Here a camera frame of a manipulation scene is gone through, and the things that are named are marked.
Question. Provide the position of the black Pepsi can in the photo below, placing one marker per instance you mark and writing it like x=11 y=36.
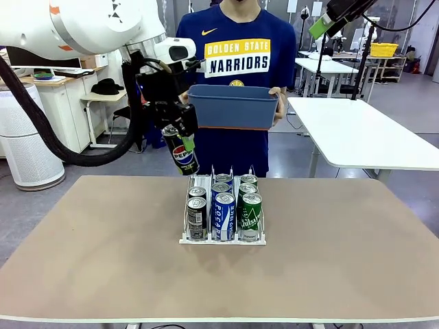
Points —
x=197 y=192
x=196 y=219
x=181 y=157

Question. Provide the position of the large white table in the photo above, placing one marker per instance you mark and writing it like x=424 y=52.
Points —
x=360 y=133

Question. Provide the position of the person's left hand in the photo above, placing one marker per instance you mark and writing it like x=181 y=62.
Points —
x=282 y=103

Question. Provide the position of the black tripod pole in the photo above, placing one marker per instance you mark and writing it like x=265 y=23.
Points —
x=364 y=58

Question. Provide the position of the blue jacket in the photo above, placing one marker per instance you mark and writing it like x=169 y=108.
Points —
x=154 y=140

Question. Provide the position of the wooden shelf table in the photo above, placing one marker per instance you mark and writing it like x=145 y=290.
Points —
x=391 y=60

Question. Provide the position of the white desk with wooden top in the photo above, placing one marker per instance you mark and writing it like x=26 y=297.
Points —
x=68 y=103

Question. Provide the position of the white background table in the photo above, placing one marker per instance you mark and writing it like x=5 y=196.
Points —
x=322 y=65

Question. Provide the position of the black chair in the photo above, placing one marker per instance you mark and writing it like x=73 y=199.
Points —
x=121 y=112

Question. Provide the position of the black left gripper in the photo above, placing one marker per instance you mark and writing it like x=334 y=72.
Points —
x=161 y=87

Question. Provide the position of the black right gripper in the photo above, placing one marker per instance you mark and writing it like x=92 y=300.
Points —
x=350 y=8

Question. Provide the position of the yellow plastic crate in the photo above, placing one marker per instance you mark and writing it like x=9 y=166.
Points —
x=384 y=49

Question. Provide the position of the person in blue shirt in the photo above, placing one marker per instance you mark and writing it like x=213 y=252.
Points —
x=236 y=27

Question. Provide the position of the black hat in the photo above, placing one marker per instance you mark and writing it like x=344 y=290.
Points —
x=107 y=87

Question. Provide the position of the green Chilsung cider can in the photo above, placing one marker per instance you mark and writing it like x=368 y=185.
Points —
x=248 y=188
x=248 y=179
x=251 y=216

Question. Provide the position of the small white box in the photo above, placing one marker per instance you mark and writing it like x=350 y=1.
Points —
x=101 y=60

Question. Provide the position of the black computer monitor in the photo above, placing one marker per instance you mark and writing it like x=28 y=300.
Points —
x=41 y=61

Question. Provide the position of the cardboard box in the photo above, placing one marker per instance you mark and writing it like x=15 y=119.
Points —
x=88 y=62

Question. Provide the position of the small white side table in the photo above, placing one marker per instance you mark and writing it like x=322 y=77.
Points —
x=103 y=97

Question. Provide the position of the white cylindrical air purifier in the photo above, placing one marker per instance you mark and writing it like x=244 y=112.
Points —
x=31 y=161

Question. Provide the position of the red object on floor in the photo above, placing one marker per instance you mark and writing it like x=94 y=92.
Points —
x=413 y=65

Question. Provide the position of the blue Pocari Sweat can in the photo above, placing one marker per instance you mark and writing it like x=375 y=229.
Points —
x=223 y=219
x=221 y=188
x=223 y=178

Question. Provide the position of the blue bowl with green contents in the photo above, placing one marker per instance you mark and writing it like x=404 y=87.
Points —
x=44 y=75

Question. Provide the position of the person's right hand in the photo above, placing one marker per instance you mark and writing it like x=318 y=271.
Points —
x=184 y=97

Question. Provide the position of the black keyboard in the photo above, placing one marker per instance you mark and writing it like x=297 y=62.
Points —
x=73 y=72

